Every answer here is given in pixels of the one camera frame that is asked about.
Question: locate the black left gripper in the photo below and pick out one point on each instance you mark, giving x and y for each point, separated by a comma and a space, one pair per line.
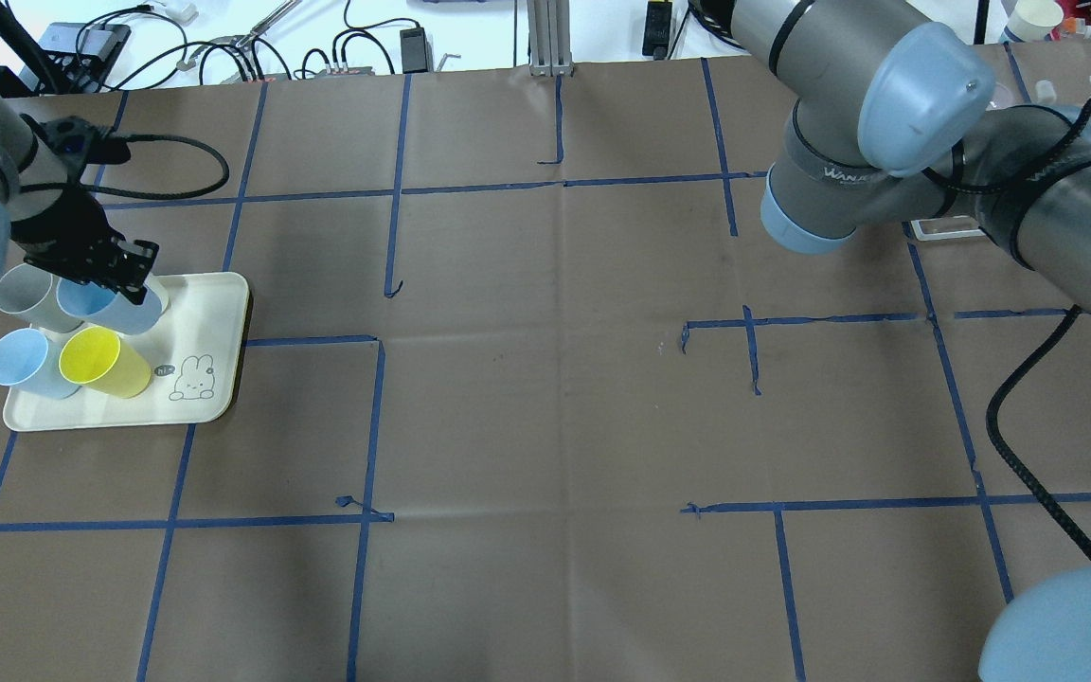
58, 221

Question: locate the light blue cup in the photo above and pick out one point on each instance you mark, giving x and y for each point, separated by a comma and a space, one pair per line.
29, 363
106, 308

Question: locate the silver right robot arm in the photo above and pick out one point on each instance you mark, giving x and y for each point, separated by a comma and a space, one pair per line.
894, 122

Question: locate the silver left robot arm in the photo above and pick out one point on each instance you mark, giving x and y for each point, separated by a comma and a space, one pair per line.
31, 176

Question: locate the cream white cup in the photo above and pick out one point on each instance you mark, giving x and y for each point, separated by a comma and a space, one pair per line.
156, 289

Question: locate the yellow plastic cup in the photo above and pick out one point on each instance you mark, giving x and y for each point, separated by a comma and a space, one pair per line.
98, 359

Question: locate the grey plastic cup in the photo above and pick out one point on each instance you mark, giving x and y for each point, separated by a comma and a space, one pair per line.
29, 293

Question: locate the white paper cup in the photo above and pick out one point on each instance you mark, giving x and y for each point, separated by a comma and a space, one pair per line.
1031, 21

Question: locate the cream plastic tray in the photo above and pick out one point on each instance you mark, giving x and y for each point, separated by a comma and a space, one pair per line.
192, 356

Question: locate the black power adapter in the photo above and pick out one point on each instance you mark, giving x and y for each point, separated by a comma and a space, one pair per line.
414, 51

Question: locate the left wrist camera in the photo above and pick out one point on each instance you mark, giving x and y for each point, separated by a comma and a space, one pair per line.
79, 143

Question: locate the aluminium frame post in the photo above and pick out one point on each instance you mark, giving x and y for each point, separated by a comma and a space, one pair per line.
549, 38

